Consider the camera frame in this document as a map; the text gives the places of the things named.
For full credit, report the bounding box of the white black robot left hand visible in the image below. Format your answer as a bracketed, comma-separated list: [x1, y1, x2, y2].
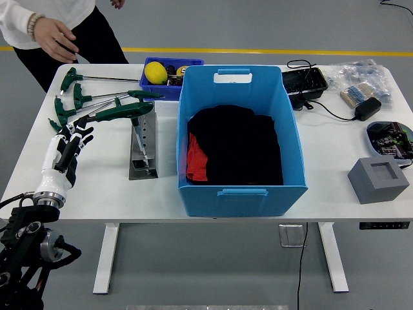
[33, 116, 95, 194]

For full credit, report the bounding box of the person's right hand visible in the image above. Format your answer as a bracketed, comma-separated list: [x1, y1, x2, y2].
[33, 17, 80, 64]

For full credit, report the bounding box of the green T-handle hex wrench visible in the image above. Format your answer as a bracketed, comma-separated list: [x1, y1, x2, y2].
[60, 67, 142, 92]
[73, 82, 130, 110]
[54, 96, 117, 127]
[48, 108, 107, 133]
[86, 97, 123, 117]
[127, 90, 166, 101]

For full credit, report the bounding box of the large green T-handle wrench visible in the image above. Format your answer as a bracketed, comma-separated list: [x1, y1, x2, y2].
[86, 101, 155, 169]

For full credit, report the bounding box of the grey metal tool stand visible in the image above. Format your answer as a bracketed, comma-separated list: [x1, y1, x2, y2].
[128, 101, 159, 181]

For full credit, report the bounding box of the large light blue box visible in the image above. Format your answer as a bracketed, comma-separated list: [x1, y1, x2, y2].
[176, 65, 309, 218]

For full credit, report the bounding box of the person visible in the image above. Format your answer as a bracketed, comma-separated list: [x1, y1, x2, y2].
[0, 0, 130, 93]

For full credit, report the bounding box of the yellow lemon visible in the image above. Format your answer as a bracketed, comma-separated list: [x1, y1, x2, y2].
[144, 61, 168, 85]

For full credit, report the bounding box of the white table leg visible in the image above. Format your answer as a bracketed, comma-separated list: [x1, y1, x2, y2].
[92, 222, 121, 295]
[317, 222, 350, 294]

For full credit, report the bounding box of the small dark blue bin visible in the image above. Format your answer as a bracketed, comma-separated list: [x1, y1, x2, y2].
[139, 57, 205, 101]

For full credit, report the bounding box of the red cloth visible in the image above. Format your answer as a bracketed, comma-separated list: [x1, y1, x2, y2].
[186, 132, 209, 181]

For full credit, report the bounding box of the black cloth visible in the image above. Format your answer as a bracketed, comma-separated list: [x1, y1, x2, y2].
[186, 105, 285, 187]

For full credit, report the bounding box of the black plastic tray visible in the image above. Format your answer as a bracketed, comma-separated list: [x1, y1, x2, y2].
[281, 67, 329, 98]

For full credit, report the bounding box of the metal floor plate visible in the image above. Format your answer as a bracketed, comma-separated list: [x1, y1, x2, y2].
[279, 223, 307, 248]

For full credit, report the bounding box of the clear bag of parts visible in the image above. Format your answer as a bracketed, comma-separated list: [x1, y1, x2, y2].
[327, 59, 393, 112]

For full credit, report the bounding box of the resistor tape bundle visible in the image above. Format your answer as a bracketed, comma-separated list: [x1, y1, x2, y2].
[339, 82, 377, 109]

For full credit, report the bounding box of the black power adapter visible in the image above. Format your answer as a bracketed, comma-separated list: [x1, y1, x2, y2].
[354, 96, 383, 123]

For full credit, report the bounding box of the light blue dish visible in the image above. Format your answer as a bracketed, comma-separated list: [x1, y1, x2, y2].
[366, 121, 413, 167]

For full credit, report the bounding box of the grey block with square recess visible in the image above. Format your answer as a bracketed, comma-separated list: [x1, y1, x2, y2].
[347, 156, 410, 205]

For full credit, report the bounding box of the black table control panel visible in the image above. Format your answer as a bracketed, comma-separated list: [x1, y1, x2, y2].
[359, 221, 410, 231]

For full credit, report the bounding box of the bead bracelet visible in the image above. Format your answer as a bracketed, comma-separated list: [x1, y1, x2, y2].
[26, 12, 46, 43]

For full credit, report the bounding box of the black cord plug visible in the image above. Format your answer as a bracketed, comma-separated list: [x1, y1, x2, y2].
[291, 95, 314, 112]

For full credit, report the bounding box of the black adapter cord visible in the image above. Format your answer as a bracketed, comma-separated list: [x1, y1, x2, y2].
[286, 59, 358, 122]

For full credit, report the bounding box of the black floor cable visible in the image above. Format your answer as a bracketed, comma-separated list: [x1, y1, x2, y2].
[379, 0, 413, 16]
[296, 222, 309, 310]

